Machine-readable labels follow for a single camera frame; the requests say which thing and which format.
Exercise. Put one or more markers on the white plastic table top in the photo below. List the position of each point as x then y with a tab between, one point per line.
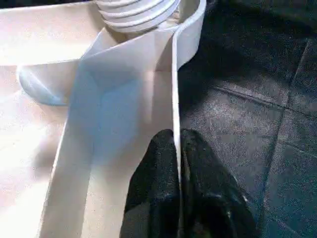
74	124

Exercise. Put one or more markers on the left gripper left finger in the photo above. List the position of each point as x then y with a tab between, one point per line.
153	193

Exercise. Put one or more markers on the white plastic table leg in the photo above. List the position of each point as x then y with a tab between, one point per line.
138	17

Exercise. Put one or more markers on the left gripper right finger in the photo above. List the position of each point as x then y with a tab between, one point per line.
210	198

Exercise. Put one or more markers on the black mat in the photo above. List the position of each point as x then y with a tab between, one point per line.
260	111

